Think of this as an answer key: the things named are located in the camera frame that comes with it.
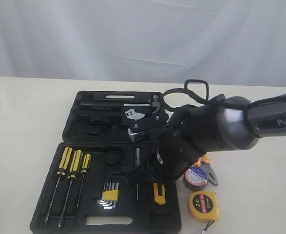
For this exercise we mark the black plastic tool case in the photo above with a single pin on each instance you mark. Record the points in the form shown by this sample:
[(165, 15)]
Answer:
[(103, 132)]

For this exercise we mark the yellow 2m tape measure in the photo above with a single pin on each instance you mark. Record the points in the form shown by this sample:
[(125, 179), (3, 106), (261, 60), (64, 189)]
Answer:
[(203, 206)]

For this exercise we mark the white backdrop curtain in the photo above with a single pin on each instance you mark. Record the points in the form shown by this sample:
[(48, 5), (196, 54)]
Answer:
[(238, 42)]

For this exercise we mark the hex key set yellow holder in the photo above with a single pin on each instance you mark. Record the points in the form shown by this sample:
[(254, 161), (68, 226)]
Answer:
[(110, 196)]

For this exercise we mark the claw hammer black handle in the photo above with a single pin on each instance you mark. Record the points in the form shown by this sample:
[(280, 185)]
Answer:
[(155, 105)]

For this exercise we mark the black electrical tape roll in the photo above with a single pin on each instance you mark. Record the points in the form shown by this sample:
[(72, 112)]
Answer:
[(195, 178)]

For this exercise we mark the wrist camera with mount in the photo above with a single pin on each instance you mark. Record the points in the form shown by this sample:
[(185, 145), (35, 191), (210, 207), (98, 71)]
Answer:
[(147, 128)]

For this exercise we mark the silver adjustable wrench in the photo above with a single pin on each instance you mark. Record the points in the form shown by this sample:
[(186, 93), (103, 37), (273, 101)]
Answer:
[(131, 114)]

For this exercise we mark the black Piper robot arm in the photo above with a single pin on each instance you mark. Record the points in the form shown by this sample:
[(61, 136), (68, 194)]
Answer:
[(224, 124)]

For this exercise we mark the small yellow black screwdriver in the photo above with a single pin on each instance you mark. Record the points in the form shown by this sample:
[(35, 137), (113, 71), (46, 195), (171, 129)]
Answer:
[(84, 169)]

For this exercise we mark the orange black combination pliers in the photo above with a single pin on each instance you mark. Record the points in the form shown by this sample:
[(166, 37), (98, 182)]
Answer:
[(204, 164)]

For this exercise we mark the large yellow black screwdriver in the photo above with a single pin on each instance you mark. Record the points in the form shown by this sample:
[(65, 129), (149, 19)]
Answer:
[(61, 172)]

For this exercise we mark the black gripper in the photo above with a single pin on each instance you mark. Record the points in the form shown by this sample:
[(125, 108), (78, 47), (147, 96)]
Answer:
[(173, 157)]

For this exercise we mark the yellow utility knife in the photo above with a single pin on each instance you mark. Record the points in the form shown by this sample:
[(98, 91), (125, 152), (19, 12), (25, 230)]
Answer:
[(159, 193)]

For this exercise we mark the clear tester screwdriver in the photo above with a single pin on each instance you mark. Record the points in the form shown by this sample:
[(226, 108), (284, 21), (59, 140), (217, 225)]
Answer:
[(137, 164)]

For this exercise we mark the middle yellow black screwdriver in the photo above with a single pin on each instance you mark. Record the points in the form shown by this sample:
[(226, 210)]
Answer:
[(72, 176)]

